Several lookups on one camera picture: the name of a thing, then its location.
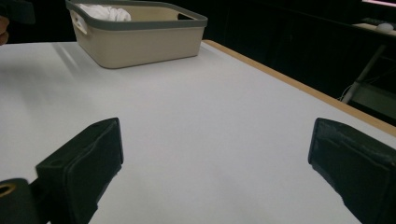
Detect white computer mouse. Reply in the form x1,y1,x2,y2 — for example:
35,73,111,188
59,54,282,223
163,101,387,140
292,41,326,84
375,21,395,33

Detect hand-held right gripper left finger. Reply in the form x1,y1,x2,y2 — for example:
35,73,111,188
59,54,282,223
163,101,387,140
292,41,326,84
35,117,124,224

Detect desk with white metal frame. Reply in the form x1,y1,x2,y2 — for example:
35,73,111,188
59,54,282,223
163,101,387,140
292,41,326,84
340,21,396,120

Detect beige basket with grey rim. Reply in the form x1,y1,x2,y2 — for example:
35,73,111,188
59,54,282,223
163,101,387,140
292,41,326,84
64,0,209,70

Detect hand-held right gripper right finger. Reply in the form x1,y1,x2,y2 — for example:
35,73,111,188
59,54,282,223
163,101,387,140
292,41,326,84
307,117,396,224

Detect wooden table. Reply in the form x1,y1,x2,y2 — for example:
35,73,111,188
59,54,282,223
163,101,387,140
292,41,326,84
202,39,396,138

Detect dark keyboard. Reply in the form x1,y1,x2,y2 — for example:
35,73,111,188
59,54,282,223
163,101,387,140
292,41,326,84
361,17,389,26

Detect white shorts with black waistband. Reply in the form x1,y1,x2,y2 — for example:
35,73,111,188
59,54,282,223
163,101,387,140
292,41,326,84
76,3,133,22

